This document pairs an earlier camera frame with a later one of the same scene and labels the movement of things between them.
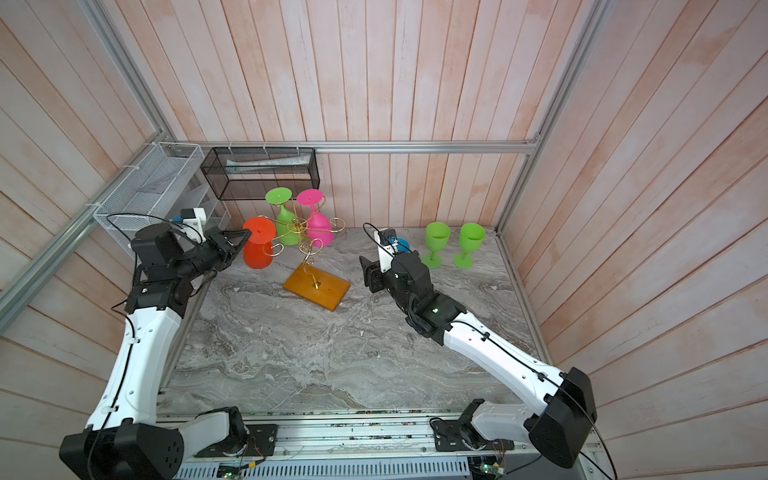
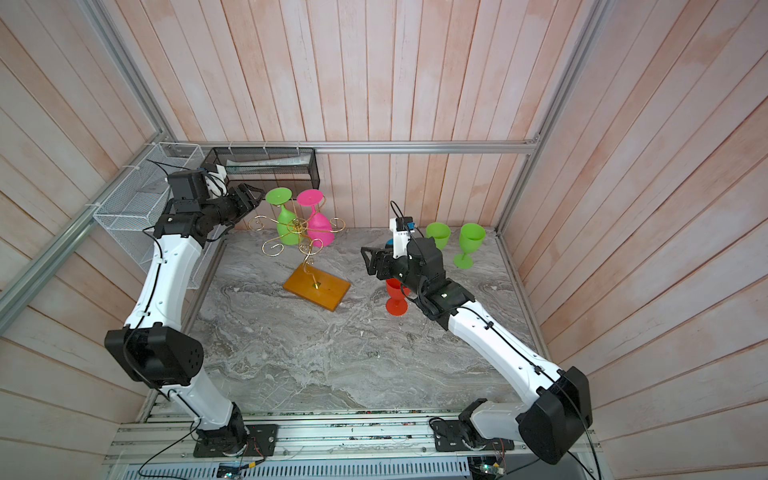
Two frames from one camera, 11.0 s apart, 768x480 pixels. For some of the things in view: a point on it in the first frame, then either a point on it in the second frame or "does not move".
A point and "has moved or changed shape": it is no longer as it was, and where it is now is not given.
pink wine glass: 319,233 does not move
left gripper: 221,240 -> 243,206
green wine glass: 437,236 does not move
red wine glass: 258,249 has moved or changed shape
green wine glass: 286,227 does not move
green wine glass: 471,238 does not move
